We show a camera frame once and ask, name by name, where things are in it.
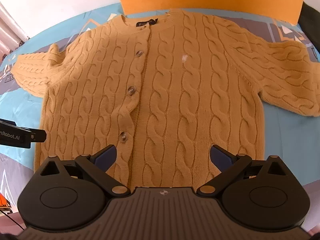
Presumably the pale patterned curtain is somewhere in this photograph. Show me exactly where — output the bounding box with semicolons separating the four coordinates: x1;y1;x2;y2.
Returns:
0;3;30;62

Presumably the orange box on floor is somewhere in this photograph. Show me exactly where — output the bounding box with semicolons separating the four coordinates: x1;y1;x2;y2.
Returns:
0;193;12;214

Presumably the mustard cable-knit cardigan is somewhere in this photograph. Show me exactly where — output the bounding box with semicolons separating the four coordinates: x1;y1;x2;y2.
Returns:
11;10;319;188

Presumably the dark clothing pile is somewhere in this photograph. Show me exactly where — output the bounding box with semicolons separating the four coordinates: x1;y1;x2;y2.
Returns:
298;2;320;61

